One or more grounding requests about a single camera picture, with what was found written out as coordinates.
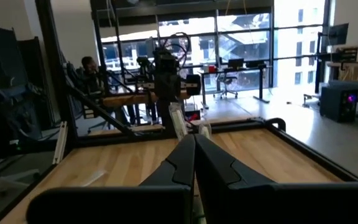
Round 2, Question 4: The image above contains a black desk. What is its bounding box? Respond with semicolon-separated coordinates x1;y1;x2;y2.
197;63;270;104

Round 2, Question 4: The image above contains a person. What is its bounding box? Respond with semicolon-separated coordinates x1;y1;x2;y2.
76;55;105;96

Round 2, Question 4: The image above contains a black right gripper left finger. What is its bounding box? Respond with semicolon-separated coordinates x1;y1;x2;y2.
26;134;196;224

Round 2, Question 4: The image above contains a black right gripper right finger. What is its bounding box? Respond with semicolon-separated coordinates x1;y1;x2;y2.
195;134;358;224

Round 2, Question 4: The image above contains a black monitor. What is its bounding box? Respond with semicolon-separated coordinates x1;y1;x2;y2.
318;23;349;47

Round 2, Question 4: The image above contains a black computer tower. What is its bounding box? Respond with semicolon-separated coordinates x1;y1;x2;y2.
319;86;358;123

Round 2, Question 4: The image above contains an office chair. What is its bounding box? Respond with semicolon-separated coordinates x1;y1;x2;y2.
214;73;239;100

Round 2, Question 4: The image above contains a clear plastic wrapper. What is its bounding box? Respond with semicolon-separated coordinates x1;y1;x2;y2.
81;169;109;188

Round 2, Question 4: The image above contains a white aluminium bar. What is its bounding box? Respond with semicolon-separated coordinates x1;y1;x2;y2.
53;121;68;166

